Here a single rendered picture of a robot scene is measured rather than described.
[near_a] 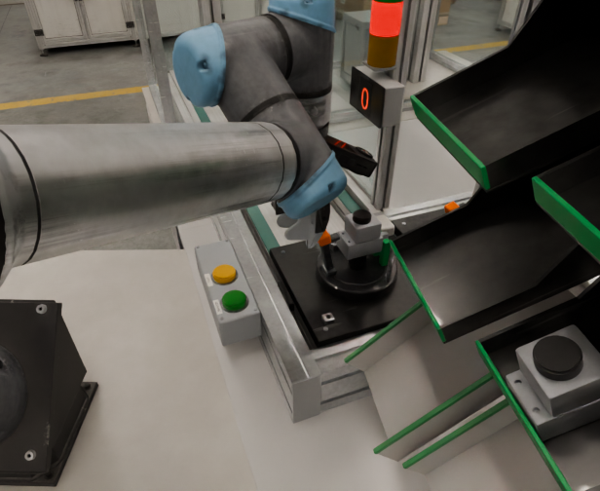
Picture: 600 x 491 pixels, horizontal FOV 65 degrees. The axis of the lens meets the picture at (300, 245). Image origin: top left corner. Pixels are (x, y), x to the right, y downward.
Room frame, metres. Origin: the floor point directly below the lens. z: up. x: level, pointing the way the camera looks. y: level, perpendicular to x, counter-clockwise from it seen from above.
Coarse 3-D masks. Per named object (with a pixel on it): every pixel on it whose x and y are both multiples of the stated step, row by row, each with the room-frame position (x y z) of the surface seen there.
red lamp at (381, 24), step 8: (376, 8) 0.82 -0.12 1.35; (384, 8) 0.82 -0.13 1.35; (392, 8) 0.82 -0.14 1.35; (400, 8) 0.82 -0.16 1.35; (376, 16) 0.82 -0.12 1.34; (384, 16) 0.82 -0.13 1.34; (392, 16) 0.82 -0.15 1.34; (400, 16) 0.83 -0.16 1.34; (376, 24) 0.82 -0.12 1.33; (384, 24) 0.82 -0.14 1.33; (392, 24) 0.82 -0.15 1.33; (376, 32) 0.82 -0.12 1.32; (384, 32) 0.82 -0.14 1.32; (392, 32) 0.82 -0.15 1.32
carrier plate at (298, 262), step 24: (288, 264) 0.64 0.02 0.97; (312, 264) 0.64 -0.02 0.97; (288, 288) 0.59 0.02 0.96; (312, 288) 0.58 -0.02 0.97; (408, 288) 0.58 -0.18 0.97; (312, 312) 0.53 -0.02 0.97; (336, 312) 0.53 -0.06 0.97; (360, 312) 0.53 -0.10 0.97; (384, 312) 0.53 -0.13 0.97; (312, 336) 0.49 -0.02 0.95; (336, 336) 0.48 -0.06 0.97
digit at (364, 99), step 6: (360, 78) 0.85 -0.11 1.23; (360, 84) 0.85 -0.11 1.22; (366, 84) 0.83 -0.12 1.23; (360, 90) 0.85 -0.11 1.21; (366, 90) 0.83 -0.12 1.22; (360, 96) 0.85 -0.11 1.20; (366, 96) 0.82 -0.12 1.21; (360, 102) 0.84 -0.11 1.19; (366, 102) 0.82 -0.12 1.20; (360, 108) 0.84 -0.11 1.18; (366, 108) 0.82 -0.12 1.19; (366, 114) 0.82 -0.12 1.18
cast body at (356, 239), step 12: (348, 216) 0.63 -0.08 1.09; (360, 216) 0.61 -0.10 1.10; (372, 216) 0.63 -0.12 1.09; (348, 228) 0.62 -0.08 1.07; (360, 228) 0.60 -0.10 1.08; (372, 228) 0.60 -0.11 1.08; (348, 240) 0.61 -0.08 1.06; (360, 240) 0.60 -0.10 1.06; (372, 240) 0.61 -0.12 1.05; (348, 252) 0.59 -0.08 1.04; (360, 252) 0.60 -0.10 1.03; (372, 252) 0.61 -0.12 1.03
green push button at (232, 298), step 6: (228, 294) 0.57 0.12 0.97; (234, 294) 0.57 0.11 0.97; (240, 294) 0.57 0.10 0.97; (222, 300) 0.55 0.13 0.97; (228, 300) 0.55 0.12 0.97; (234, 300) 0.55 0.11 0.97; (240, 300) 0.55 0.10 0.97; (228, 306) 0.54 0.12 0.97; (234, 306) 0.54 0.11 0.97; (240, 306) 0.54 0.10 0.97
